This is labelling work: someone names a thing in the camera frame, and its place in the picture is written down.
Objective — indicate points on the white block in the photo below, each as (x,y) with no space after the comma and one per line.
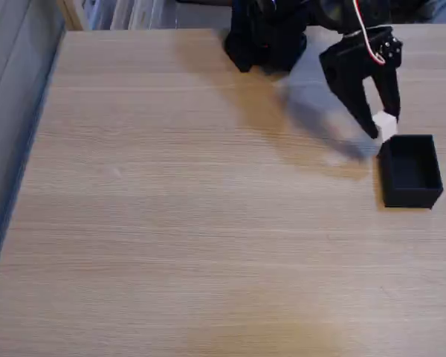
(386,126)

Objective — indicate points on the black open box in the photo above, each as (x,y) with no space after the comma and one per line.
(409,175)

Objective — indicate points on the white slatted panel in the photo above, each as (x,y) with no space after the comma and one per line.
(134,14)

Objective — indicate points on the light wooden frame post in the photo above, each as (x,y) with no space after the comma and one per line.
(71,14)

